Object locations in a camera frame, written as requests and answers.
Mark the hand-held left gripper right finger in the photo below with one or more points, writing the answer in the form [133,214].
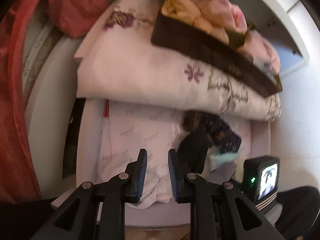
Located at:
[173,175]

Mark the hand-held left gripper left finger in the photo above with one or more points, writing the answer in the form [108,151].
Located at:
[142,172]

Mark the teal cloth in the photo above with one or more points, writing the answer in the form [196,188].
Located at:
[222,158]

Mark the dark navy patterned cloth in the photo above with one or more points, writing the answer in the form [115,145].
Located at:
[225,140]

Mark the pale pink cloth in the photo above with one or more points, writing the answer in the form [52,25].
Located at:
[260,50]

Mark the dark storage box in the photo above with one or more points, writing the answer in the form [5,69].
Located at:
[200,47]

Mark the black cloth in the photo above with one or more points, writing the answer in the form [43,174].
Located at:
[195,152]

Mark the white printed paper liner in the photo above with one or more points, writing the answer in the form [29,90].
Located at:
[130,135]

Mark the white floral embroidered pillow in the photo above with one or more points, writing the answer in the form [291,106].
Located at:
[140,62]

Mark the red curtain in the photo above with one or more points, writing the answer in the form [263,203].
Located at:
[12,105]

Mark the white floral bedsheet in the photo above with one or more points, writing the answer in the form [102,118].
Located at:
[37,55]

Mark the red cloth bundle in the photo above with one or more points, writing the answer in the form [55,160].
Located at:
[75,7]

